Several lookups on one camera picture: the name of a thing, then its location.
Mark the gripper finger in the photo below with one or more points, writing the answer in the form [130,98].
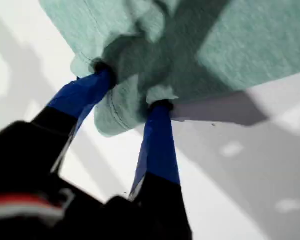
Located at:
[160,155]
[77,100]

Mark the pale green T-shirt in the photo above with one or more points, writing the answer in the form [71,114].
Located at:
[240,50]

